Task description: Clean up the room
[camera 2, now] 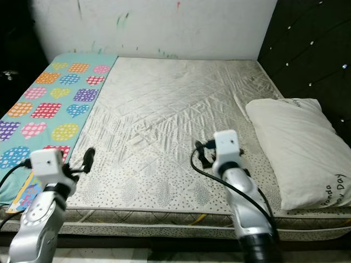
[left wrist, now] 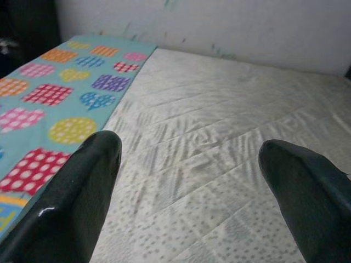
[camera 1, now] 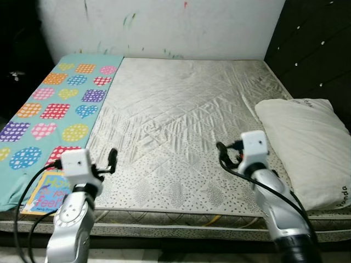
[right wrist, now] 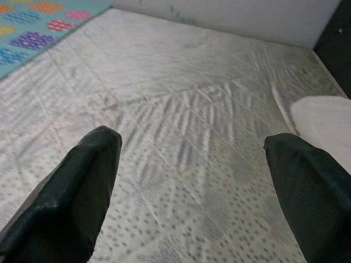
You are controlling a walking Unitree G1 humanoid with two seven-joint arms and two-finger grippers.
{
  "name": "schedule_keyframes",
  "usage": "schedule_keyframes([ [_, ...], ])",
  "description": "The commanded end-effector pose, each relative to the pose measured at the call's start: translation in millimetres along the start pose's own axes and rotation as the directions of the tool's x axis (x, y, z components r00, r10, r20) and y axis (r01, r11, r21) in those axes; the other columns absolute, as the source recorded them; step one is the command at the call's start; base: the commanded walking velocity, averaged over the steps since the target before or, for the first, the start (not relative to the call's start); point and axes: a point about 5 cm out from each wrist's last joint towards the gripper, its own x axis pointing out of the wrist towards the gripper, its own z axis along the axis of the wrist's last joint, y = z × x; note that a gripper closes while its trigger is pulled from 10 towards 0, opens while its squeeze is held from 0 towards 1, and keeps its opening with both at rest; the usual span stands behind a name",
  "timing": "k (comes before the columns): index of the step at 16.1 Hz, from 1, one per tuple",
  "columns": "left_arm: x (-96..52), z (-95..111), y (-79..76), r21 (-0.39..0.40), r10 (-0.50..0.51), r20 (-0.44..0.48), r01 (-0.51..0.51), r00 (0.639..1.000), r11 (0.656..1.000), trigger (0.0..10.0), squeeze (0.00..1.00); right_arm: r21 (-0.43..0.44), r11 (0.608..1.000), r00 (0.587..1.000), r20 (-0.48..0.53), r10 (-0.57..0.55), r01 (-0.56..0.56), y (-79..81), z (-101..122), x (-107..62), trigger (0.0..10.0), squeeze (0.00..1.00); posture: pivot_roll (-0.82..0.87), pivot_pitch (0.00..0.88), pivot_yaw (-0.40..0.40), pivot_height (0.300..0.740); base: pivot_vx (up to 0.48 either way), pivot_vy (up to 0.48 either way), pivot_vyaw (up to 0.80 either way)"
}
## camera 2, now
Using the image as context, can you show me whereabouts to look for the blue yellow picture book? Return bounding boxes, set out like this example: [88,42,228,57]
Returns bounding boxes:
[5,171,44,214]

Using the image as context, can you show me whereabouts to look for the white patterned mattress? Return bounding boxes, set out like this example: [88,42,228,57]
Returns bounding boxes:
[0,58,351,242]

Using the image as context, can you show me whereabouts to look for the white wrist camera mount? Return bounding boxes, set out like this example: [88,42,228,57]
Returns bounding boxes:
[29,148,77,190]
[213,129,245,170]

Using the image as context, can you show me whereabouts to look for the white printed pillow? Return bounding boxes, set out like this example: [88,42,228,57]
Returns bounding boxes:
[245,98,351,211]

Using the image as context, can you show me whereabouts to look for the black tufted headboard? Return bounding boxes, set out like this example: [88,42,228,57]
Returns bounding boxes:
[258,0,351,110]

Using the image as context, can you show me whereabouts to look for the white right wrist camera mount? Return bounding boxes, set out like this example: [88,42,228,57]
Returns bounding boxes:
[213,129,245,170]

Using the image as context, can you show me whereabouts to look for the long black left arm cable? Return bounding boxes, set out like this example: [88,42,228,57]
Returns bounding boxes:
[0,161,32,190]

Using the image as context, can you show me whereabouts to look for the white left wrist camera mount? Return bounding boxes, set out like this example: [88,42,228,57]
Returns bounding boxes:
[29,148,77,190]

